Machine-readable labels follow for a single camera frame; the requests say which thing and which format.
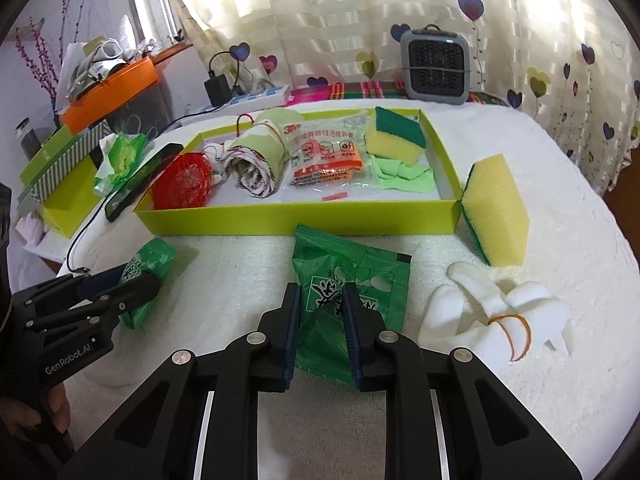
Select yellow-green open box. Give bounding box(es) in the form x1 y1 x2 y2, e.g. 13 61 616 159
40 175 108 238

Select brown wooden furniture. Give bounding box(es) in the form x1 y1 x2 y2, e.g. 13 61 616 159
602 160 640 241

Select red woven knot ornament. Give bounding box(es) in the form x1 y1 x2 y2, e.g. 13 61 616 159
151 152 213 208

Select green white plastic bag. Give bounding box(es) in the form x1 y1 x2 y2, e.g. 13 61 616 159
92 132 148 198

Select green box lid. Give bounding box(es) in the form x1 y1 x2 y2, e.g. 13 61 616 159
19 125 73 186

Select small green packet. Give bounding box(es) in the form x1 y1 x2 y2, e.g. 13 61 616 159
120 239 177 331

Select red berry branches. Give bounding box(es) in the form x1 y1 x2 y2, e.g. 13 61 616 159
14 0 108 106

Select shallow green cardboard box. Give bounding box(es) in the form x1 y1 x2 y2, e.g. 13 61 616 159
134 107 463 237

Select green microfiber cloth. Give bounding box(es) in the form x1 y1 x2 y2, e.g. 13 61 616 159
370 155 436 193

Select large green printed packet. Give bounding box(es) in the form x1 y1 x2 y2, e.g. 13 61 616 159
292 224 413 388

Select large yellow sponge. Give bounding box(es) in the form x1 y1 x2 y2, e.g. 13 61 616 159
460 154 531 267

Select pile of white clutter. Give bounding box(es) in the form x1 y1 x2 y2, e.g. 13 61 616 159
55 15 161 106

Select heart print curtain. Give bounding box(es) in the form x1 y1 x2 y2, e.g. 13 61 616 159
160 0 640 196

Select window frame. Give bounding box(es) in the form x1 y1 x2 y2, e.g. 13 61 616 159
122 0 188 43

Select light green cloth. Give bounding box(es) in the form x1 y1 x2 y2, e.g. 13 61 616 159
222 114 306 198

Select person's left hand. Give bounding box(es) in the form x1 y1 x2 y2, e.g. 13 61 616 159
0 382 71 433

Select black charger adapter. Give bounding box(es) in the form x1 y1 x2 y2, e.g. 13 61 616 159
205 75 228 107

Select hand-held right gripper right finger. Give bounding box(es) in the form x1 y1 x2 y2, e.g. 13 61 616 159
341 281 583 480

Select striped cardboard box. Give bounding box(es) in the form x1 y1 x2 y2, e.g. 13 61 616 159
20 120 108 196

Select orange tray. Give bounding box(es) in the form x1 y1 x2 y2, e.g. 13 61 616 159
60 56 161 131

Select black smartphone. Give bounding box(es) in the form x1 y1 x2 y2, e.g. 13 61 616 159
105 143 185 223

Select dark jar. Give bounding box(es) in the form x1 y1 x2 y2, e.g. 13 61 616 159
14 117 38 158

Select clear packet of orange earplugs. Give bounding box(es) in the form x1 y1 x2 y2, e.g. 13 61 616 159
282 112 383 191

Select pale pink cloth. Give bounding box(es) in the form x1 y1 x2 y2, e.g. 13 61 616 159
15 212 51 248

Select plaid blanket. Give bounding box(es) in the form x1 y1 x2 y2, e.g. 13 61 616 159
290 80 506 107

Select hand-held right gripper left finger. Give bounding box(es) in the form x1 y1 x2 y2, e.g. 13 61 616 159
57 282 302 480

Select white power strip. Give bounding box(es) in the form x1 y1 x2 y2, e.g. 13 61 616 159
210 85 292 111

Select grey fan heater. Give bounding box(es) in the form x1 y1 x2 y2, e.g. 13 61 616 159
400 24 472 106

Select green and yellow scouring sponge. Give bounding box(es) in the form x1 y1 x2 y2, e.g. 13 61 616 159
366 106 427 167

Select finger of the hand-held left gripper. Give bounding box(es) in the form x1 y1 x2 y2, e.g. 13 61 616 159
12 267 133 311
20 272 163 331

